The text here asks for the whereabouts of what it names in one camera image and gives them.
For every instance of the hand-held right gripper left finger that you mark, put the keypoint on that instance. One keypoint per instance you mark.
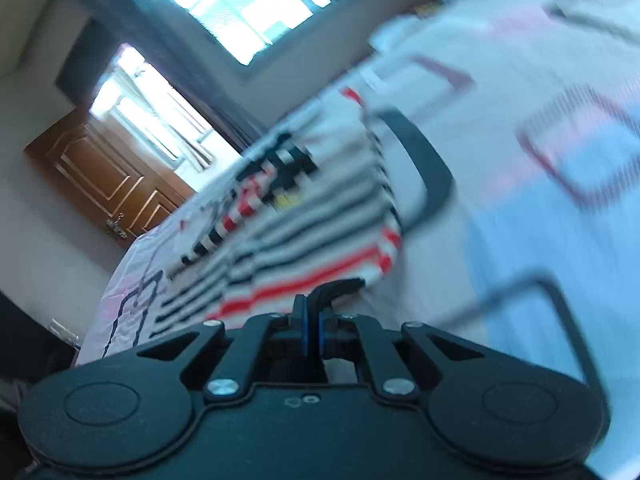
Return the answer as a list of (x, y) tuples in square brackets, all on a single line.
[(300, 322)]

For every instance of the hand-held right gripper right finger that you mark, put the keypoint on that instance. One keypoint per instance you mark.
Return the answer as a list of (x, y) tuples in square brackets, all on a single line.
[(327, 332)]

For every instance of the striped knit sweater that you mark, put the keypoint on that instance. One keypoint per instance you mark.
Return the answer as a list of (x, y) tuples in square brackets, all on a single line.
[(310, 230)]

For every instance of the brown wooden door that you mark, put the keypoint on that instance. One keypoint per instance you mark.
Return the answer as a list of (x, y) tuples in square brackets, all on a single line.
[(105, 170)]

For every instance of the bed with patterned sheet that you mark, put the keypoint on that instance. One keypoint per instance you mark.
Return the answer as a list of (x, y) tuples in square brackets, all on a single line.
[(525, 160)]

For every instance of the sliding glass window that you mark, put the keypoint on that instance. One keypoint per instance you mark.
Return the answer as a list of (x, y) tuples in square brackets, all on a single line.
[(240, 0)]

